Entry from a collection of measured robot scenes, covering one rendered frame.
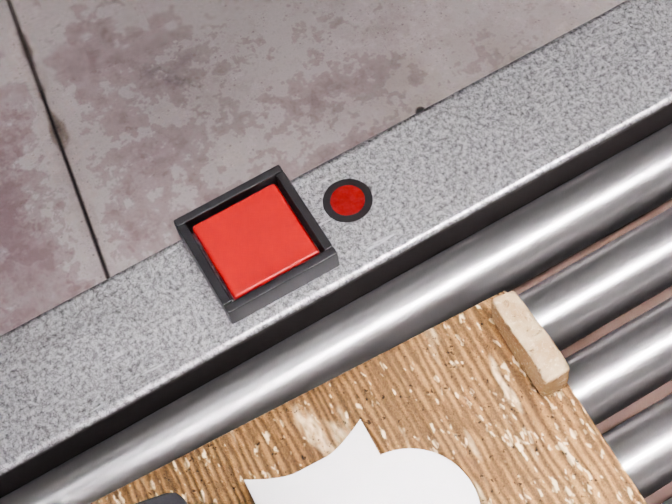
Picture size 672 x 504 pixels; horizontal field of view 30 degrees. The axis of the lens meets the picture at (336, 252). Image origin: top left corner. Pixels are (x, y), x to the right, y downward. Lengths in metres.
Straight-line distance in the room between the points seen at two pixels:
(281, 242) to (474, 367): 0.15
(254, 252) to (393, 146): 0.12
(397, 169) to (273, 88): 1.19
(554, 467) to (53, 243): 1.31
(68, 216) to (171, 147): 0.19
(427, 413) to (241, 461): 0.11
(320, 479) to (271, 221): 0.18
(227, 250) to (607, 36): 0.29
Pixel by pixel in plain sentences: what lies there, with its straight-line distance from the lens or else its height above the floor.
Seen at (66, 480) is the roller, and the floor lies 0.92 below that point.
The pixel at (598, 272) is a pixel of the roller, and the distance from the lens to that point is 0.77.
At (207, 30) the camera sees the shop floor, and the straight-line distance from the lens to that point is 2.08.
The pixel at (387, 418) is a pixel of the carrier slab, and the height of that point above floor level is 0.94.
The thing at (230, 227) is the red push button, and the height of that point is 0.93.
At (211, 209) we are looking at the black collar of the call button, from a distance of 0.79.
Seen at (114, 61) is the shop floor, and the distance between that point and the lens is 2.08.
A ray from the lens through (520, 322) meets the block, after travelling 0.70.
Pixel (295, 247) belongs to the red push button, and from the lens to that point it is 0.77.
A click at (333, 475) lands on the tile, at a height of 0.95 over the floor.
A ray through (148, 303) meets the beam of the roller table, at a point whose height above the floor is 0.91.
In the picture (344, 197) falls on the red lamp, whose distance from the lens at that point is 0.80.
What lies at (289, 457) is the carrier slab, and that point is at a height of 0.94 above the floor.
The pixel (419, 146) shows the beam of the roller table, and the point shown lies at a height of 0.91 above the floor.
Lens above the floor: 1.60
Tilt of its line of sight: 62 degrees down
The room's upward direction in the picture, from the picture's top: 11 degrees counter-clockwise
